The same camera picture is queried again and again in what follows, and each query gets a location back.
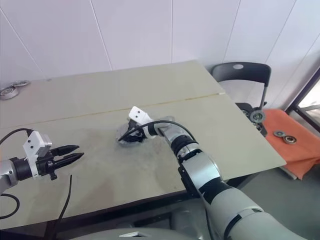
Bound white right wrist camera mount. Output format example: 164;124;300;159
127;105;158;140

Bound silver gear disc part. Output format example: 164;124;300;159
115;124;148;148

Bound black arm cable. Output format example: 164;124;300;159
117;120;200;146
0;128;35;222

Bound black folding chair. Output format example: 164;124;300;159
210;61;272;137

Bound orange cloth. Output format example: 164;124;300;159
261;108;320;180

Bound black table frame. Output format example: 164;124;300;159
0;189;203;240

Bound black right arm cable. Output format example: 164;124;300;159
117;120;200;146

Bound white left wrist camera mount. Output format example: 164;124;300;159
22;129;53;180

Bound thin loose black cable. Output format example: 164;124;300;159
48;174;73;240

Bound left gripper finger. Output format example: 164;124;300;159
51;144;81;155
53;152;85;168

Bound dark door frame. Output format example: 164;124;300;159
286;82;320;118

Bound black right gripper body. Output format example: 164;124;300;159
124;119;148;144

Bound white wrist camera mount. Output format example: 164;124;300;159
127;105;158;140
22;129;53;180

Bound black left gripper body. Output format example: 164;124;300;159
34;147;59;181

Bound grey wheel part on chair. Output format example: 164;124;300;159
249;109;266;124

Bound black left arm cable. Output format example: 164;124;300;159
0;128;35;222

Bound dark bearing ring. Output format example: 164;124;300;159
282;134;298;145

